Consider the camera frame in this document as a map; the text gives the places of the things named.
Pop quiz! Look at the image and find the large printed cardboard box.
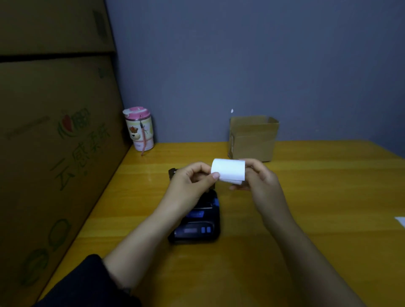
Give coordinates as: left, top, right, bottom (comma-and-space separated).
0, 56, 133, 307

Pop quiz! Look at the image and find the person's right forearm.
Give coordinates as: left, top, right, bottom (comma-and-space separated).
265, 209, 367, 307

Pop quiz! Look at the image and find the plain large cardboard box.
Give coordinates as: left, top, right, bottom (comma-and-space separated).
0, 0, 116, 57

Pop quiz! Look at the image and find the white paper roll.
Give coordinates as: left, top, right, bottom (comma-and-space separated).
211, 158, 246, 185

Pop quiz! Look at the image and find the small open cardboard box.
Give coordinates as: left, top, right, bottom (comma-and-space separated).
228, 115, 280, 163

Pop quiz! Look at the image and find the pink and white tumbler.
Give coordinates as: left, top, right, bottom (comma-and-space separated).
123, 106, 155, 156

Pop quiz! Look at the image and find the black portable printer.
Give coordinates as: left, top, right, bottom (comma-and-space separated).
168, 168, 221, 244

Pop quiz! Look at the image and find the person's right hand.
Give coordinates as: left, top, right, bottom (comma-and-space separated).
229, 158, 289, 223

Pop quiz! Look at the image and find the person's left forearm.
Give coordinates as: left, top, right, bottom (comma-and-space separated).
103, 207, 190, 290

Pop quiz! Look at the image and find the person's left hand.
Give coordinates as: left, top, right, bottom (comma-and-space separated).
161, 162, 220, 218

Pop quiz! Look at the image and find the black sleeve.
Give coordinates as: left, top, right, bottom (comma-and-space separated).
33, 254, 143, 307

